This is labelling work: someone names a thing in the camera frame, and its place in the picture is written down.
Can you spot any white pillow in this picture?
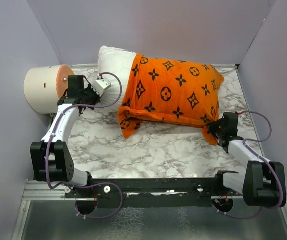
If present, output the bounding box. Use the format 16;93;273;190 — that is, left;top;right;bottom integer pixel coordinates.
98;46;137;114

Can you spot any orange patterned pillowcase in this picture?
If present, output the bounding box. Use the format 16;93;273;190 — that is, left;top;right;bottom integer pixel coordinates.
118;54;225;146

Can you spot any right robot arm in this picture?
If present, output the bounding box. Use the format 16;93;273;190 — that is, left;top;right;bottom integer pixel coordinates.
207;112;287;209

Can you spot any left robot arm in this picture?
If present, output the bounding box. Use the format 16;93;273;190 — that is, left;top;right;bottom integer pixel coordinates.
30;75;100;198

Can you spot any white cylinder with pegs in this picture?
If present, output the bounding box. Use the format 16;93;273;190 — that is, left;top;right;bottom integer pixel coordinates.
24;65;74;115

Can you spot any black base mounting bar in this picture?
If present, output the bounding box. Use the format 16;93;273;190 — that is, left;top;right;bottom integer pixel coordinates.
65;177;239;209

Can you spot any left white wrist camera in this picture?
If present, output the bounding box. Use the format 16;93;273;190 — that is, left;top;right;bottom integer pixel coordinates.
91;75;112;97

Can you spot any aluminium rail frame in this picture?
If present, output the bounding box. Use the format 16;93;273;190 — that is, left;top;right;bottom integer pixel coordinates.
23;178;241;201

